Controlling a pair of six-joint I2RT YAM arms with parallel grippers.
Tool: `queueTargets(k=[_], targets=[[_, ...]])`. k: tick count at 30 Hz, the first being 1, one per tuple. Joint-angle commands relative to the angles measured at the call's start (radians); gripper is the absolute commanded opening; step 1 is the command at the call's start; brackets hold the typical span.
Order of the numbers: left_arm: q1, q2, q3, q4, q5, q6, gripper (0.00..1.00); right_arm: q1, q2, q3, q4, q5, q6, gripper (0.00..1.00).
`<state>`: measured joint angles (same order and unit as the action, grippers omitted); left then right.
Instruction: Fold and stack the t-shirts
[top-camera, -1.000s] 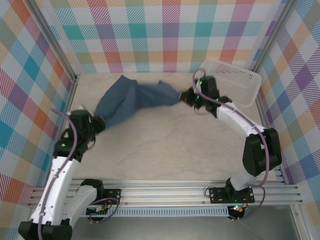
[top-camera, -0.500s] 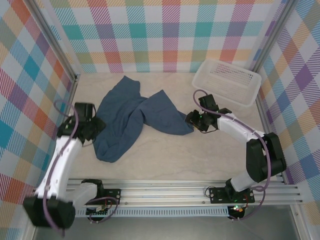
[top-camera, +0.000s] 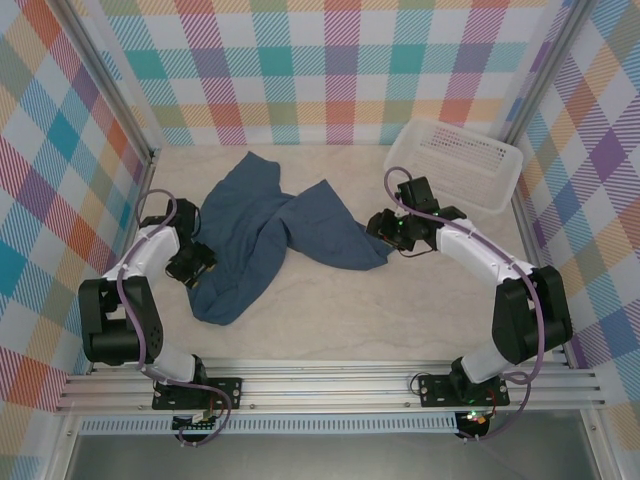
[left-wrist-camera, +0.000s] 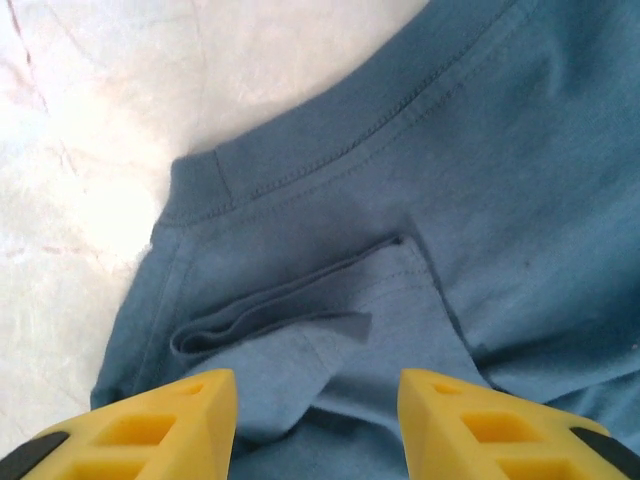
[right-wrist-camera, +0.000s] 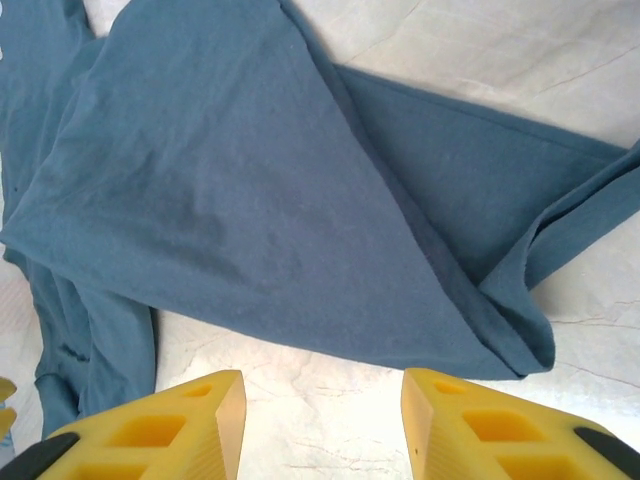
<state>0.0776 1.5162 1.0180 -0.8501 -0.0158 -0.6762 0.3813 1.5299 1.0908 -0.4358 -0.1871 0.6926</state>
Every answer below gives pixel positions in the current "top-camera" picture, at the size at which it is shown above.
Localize blue t-shirt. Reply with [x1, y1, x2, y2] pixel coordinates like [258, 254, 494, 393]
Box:
[187, 152, 394, 327]

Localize white perforated plastic basket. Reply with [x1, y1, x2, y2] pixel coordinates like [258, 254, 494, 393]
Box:
[382, 118, 525, 216]

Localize small black circuit board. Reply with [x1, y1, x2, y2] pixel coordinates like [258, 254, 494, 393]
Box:
[172, 412, 221, 432]
[459, 409, 492, 429]

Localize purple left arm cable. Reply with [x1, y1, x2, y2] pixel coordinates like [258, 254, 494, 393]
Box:
[118, 189, 236, 447]

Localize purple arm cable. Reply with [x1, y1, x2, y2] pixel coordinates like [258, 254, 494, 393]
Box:
[383, 166, 547, 444]
[118, 189, 236, 447]

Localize aluminium side rail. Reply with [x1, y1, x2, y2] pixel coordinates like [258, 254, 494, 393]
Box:
[513, 189, 572, 369]
[87, 149, 161, 376]

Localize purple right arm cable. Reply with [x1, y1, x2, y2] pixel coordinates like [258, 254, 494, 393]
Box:
[383, 166, 547, 444]

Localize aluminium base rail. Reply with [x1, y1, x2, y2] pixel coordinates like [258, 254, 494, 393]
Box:
[53, 359, 606, 414]

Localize white slotted cable duct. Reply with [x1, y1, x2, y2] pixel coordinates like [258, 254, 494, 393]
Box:
[79, 412, 461, 435]

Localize aluminium corner post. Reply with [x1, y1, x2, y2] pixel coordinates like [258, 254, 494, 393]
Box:
[49, 0, 162, 166]
[502, 0, 576, 146]

